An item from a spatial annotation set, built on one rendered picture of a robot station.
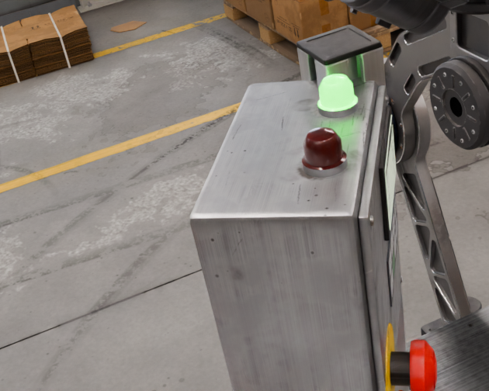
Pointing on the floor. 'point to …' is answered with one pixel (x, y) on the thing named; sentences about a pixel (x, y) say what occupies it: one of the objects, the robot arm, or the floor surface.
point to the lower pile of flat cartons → (36, 46)
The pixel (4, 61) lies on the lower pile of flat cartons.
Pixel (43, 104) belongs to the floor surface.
